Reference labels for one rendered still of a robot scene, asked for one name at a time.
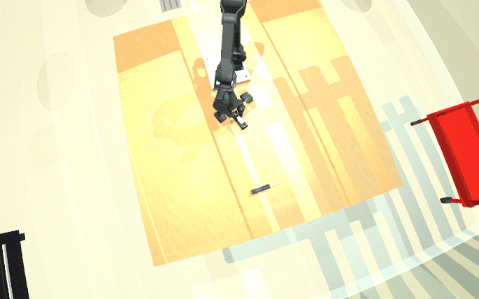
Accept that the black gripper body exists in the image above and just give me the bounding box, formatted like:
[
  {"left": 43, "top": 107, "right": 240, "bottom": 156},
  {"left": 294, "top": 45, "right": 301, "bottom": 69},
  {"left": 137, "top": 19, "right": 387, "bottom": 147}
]
[{"left": 214, "top": 92, "right": 254, "bottom": 123}]

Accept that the white and black battery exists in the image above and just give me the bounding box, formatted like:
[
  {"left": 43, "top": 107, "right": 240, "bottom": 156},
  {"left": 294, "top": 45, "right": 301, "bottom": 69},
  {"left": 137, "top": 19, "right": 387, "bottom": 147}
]
[{"left": 235, "top": 114, "right": 244, "bottom": 124}]

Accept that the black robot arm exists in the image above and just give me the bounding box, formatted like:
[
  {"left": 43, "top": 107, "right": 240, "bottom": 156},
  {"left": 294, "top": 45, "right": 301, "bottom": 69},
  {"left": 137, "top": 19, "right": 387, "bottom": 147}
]
[{"left": 213, "top": 0, "right": 247, "bottom": 112}]

